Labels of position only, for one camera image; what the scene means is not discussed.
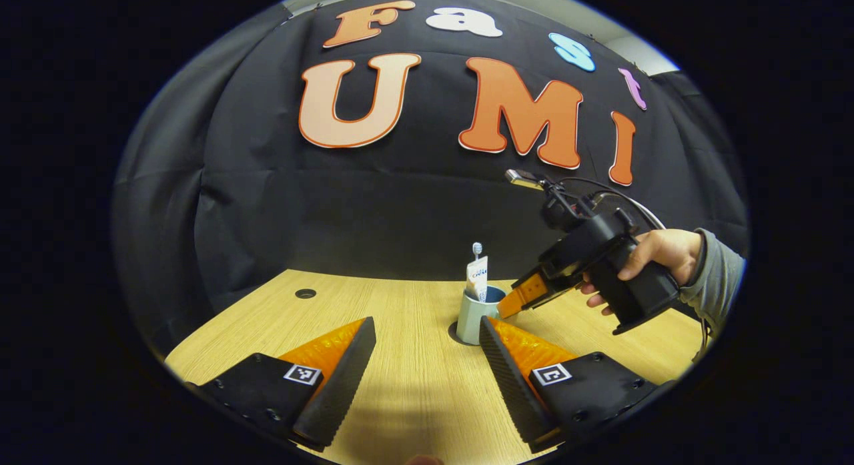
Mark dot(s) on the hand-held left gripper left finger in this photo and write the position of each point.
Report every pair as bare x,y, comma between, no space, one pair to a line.
337,385

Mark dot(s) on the light blue cup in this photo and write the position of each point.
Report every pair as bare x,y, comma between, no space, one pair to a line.
470,321

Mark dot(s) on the dark round coaster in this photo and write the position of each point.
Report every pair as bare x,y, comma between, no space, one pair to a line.
453,333

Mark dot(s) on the wooden desktop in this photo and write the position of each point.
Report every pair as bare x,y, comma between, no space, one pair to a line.
413,385

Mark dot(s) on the white toothpaste tube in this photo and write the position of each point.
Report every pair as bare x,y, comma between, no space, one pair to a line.
478,278

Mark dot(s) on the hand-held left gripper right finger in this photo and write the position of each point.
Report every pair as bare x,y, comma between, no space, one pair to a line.
507,385

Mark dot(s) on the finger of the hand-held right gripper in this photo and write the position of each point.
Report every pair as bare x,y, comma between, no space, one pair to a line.
527,293

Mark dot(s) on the black backdrop cloth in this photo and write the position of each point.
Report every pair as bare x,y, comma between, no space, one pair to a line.
373,211

